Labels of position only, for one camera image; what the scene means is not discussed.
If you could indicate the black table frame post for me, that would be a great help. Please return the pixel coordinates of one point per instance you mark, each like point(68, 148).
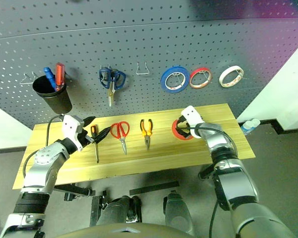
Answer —
point(95, 213)

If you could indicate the white tape roll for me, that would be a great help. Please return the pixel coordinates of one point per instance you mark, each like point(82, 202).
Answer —
point(221, 79)

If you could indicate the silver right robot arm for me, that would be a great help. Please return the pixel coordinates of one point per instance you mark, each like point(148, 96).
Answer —
point(238, 181)

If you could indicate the grey left robot leg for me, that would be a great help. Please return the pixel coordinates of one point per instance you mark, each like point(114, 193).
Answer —
point(121, 210)

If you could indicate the grey right robot leg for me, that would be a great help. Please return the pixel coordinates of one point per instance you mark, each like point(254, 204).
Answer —
point(176, 210)

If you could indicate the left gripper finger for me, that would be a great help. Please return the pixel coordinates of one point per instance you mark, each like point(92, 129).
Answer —
point(103, 134)
point(89, 121)

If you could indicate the black table frame bracket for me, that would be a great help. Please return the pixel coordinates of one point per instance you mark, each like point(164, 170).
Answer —
point(72, 191)

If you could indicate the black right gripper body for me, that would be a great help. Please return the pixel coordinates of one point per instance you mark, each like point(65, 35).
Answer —
point(187, 136)

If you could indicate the orange black long-nose pliers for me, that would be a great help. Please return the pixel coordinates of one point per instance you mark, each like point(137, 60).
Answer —
point(146, 137)

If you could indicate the black flat strip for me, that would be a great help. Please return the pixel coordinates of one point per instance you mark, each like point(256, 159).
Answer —
point(154, 188)

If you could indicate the black orange screwdriver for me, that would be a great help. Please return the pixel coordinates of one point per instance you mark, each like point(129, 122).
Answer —
point(93, 129)

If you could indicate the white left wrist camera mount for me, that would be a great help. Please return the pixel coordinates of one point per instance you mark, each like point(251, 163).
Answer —
point(70, 126)

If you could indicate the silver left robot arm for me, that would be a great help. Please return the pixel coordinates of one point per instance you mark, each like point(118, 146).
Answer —
point(39, 168)

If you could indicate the black plastic cup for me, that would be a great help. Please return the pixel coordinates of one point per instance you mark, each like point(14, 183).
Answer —
point(57, 101)

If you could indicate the grey metal pegboard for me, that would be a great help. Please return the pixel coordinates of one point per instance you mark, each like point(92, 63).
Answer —
point(164, 37)

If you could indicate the grey robot leg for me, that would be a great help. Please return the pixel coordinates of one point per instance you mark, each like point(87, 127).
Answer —
point(121, 210)
point(176, 210)

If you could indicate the clear plastic bottle blue label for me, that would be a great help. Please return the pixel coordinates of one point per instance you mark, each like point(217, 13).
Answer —
point(248, 126)

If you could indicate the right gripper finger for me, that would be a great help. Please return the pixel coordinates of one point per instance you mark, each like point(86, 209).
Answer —
point(182, 121)
point(182, 130)

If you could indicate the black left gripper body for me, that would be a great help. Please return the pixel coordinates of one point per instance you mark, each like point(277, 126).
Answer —
point(86, 140)

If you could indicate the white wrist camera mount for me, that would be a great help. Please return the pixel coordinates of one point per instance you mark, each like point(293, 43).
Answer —
point(70, 126)
point(192, 115)

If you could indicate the blue tape roll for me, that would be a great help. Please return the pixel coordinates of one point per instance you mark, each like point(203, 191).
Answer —
point(164, 81)

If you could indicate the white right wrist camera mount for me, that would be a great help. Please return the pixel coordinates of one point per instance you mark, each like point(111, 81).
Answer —
point(192, 115)

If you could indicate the grey robot torso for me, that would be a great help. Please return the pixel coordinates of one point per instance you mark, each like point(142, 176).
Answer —
point(124, 231)

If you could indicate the thin red tape roll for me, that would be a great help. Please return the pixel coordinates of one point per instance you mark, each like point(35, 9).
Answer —
point(190, 79)

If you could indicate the wide red tape roll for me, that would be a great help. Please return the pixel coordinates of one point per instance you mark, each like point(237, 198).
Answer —
point(174, 131)

